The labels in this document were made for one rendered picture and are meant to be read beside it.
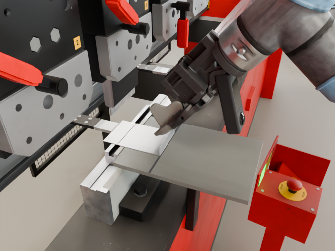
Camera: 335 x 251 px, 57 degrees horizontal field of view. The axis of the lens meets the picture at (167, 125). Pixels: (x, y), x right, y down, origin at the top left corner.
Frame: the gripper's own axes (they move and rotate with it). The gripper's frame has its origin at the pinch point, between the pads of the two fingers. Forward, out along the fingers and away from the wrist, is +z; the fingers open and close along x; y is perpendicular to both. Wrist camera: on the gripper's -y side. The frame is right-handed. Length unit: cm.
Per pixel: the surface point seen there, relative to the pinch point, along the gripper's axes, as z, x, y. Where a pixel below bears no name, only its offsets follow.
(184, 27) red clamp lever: -10.5, -14.3, 11.3
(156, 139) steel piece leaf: 5.2, -0.5, -0.9
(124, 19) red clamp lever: -16.2, 9.8, 16.8
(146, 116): 9.2, -8.1, 3.6
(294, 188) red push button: 0.1, -17.9, -37.4
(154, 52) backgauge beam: 32, -67, 16
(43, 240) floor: 130, -19, -8
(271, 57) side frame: 45, -215, -49
